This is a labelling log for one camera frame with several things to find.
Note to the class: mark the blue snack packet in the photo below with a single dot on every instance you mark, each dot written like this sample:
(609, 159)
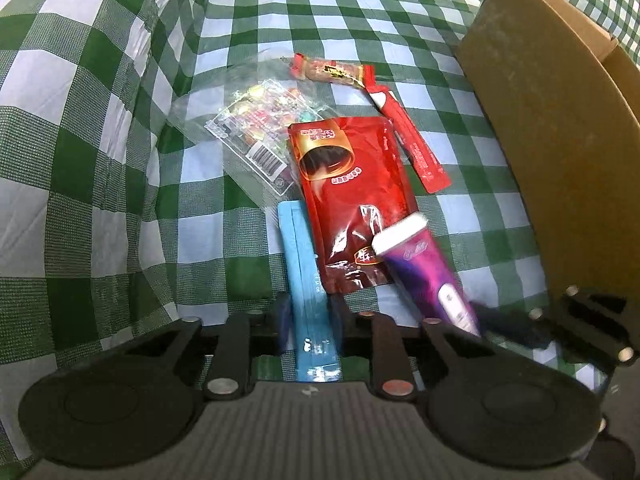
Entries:
(306, 280)

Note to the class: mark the green checkered cloth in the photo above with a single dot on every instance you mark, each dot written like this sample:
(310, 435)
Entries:
(125, 110)

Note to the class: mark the orange snack bar wrapper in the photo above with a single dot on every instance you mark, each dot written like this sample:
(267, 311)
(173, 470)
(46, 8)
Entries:
(332, 71)

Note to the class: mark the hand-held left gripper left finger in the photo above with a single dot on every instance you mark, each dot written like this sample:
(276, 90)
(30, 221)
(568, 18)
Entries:
(283, 322)

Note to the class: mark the cardboard box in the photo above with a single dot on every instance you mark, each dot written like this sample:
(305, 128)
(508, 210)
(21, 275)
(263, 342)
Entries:
(560, 160)

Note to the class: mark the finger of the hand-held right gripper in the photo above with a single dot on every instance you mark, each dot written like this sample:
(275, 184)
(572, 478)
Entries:
(510, 327)
(595, 320)

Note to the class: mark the purple snack packet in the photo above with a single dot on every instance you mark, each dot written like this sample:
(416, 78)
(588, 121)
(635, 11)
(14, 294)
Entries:
(430, 270)

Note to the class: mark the red snack pouch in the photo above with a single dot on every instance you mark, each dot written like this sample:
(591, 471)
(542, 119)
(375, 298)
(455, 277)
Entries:
(350, 200)

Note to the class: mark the clear candy packet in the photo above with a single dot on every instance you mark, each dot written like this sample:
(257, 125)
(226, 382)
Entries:
(257, 132)

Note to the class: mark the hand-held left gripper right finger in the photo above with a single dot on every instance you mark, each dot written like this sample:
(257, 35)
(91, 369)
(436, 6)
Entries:
(344, 322)

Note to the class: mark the red stick packet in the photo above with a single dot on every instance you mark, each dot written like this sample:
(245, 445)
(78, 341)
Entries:
(410, 135)

